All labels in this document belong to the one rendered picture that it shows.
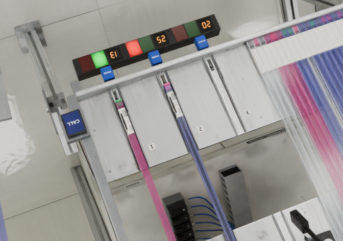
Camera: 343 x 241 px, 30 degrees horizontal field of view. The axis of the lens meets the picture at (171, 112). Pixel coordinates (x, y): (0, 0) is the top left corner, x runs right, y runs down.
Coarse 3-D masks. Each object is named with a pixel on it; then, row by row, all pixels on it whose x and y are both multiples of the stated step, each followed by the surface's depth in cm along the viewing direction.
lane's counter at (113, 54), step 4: (112, 48) 142; (116, 48) 142; (108, 52) 141; (112, 52) 141; (116, 52) 141; (120, 52) 142; (108, 56) 141; (112, 56) 141; (116, 56) 141; (120, 56) 141; (112, 60) 141; (116, 60) 141
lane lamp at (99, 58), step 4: (100, 52) 141; (92, 56) 141; (96, 56) 141; (100, 56) 141; (104, 56) 141; (96, 60) 140; (100, 60) 141; (104, 60) 141; (96, 64) 140; (100, 64) 140; (104, 64) 140
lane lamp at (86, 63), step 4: (84, 56) 141; (88, 56) 141; (80, 60) 140; (84, 60) 140; (88, 60) 140; (80, 64) 140; (84, 64) 140; (88, 64) 140; (92, 64) 140; (84, 68) 140; (88, 68) 140; (92, 68) 140; (84, 72) 139
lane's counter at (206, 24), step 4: (200, 20) 145; (204, 20) 146; (208, 20) 146; (200, 24) 145; (204, 24) 145; (208, 24) 145; (212, 24) 145; (204, 28) 145; (208, 28) 145; (212, 28) 145
